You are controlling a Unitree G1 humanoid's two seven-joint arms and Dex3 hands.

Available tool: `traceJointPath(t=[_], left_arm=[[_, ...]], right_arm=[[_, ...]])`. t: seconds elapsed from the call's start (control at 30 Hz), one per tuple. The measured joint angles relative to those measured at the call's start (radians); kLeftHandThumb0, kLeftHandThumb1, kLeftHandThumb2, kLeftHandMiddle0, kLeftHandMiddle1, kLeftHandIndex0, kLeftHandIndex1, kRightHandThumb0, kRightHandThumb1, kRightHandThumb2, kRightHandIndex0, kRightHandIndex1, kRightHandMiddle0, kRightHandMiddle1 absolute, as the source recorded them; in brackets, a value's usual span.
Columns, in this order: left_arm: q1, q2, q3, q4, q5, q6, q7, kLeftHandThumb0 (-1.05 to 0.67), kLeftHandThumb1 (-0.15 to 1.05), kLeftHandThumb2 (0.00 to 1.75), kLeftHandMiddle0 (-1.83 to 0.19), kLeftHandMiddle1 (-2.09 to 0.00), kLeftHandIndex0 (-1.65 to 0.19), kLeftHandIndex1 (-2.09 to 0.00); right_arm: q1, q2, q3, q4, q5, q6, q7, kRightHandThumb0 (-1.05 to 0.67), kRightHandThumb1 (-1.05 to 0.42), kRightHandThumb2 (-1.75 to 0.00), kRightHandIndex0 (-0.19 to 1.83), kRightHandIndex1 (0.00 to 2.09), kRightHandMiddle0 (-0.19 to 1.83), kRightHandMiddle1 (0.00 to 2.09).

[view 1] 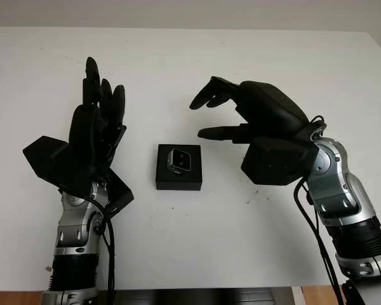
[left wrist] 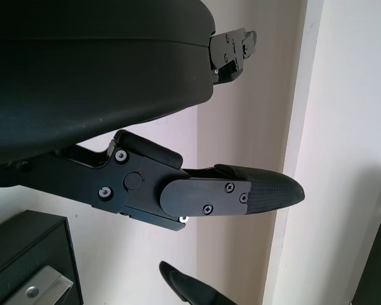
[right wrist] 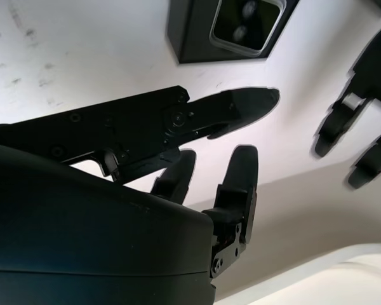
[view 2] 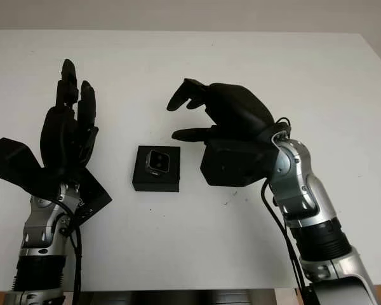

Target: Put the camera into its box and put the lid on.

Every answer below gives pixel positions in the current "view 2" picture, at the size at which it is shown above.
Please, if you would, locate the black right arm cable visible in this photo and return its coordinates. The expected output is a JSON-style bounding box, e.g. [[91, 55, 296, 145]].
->
[[260, 177, 309, 305]]

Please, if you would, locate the dark robot torso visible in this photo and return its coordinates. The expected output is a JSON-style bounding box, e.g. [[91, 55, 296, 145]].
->
[[82, 288, 276, 305]]

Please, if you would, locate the black RealSense box lid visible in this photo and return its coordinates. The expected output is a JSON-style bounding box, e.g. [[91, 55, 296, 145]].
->
[[77, 168, 112, 225]]

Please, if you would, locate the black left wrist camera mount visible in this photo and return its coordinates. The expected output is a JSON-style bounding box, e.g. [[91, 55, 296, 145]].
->
[[0, 137, 63, 198]]

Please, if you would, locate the small white black camera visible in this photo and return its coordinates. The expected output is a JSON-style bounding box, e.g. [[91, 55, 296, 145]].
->
[[145, 151, 171, 175]]

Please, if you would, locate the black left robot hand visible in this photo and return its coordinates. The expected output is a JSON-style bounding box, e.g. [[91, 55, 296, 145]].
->
[[39, 58, 100, 184]]

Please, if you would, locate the black open box base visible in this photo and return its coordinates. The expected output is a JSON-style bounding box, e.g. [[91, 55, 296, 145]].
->
[[132, 145, 181, 193]]

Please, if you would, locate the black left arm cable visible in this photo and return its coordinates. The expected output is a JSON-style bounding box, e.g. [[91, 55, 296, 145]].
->
[[58, 200, 83, 305]]

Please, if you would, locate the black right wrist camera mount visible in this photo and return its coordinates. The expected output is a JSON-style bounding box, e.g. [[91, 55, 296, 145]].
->
[[199, 138, 279, 187]]

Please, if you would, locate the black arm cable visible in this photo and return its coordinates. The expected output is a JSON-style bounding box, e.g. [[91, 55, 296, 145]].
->
[[260, 177, 309, 305], [58, 200, 83, 305]]

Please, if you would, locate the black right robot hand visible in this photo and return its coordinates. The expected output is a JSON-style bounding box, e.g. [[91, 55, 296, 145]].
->
[[166, 78, 277, 144]]

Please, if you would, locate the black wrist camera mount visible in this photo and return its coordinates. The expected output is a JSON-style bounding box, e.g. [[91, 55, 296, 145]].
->
[[199, 138, 279, 187], [0, 137, 63, 198]]

